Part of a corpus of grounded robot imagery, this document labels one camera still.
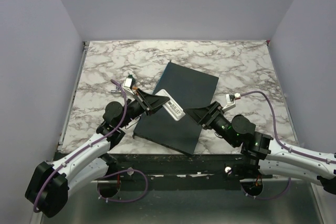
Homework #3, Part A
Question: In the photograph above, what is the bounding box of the white remote control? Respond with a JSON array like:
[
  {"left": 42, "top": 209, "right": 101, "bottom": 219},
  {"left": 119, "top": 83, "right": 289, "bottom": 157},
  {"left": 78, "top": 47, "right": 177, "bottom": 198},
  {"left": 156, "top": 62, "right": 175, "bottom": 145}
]
[{"left": 155, "top": 89, "right": 185, "bottom": 121}]

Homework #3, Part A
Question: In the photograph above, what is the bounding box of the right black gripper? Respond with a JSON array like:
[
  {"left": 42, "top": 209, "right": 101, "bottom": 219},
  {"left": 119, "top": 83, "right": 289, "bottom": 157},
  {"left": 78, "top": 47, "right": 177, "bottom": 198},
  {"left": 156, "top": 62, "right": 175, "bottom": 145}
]
[{"left": 184, "top": 100, "right": 237, "bottom": 147}]

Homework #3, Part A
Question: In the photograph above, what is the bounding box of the chrome metal fitting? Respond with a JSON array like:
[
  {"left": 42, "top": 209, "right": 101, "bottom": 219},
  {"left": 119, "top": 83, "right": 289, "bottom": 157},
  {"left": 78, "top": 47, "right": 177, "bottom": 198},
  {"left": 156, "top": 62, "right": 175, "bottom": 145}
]
[{"left": 110, "top": 86, "right": 122, "bottom": 95}]

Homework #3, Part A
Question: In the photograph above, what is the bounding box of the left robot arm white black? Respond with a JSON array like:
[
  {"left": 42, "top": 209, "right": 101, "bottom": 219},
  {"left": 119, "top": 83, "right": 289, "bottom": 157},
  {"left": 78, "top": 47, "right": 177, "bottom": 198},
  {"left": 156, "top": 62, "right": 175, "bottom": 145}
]
[{"left": 25, "top": 89, "right": 173, "bottom": 217}]

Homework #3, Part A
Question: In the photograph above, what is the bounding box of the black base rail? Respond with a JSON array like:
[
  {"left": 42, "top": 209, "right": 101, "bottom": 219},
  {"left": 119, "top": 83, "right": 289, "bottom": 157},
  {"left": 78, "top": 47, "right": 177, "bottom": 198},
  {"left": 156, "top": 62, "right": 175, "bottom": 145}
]
[{"left": 54, "top": 152, "right": 274, "bottom": 190}]

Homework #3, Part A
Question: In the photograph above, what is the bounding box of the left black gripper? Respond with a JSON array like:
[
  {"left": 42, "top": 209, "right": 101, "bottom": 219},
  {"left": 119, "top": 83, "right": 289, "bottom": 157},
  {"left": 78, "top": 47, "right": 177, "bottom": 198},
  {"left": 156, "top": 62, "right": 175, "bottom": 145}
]
[{"left": 118, "top": 88, "right": 170, "bottom": 129}]

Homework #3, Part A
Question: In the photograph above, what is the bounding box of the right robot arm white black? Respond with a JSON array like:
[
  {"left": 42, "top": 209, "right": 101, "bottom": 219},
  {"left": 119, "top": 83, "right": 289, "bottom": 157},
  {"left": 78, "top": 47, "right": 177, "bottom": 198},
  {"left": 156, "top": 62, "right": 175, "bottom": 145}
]
[{"left": 184, "top": 101, "right": 335, "bottom": 194}]

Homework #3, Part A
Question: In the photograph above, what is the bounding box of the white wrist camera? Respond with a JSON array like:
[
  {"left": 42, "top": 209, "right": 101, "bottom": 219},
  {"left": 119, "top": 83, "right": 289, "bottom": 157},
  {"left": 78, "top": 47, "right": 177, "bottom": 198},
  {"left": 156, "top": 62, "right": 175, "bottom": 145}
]
[
  {"left": 222, "top": 93, "right": 241, "bottom": 112},
  {"left": 122, "top": 77, "right": 138, "bottom": 98}
]

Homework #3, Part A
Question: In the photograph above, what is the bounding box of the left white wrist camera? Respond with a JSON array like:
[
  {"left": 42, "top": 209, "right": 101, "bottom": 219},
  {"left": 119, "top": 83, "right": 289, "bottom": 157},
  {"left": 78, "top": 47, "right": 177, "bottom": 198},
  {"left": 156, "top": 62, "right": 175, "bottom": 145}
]
[{"left": 122, "top": 77, "right": 138, "bottom": 98}]

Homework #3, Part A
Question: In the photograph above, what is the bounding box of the dark flat metal box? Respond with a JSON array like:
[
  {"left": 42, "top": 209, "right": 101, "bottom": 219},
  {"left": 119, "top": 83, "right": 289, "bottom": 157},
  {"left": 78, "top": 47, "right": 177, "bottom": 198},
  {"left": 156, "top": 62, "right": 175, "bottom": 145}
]
[{"left": 133, "top": 62, "right": 218, "bottom": 155}]

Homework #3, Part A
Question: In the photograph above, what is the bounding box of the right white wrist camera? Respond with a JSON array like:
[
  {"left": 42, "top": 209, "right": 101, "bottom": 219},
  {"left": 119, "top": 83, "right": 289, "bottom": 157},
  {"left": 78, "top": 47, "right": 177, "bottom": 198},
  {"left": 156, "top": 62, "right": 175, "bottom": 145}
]
[{"left": 222, "top": 93, "right": 241, "bottom": 112}]

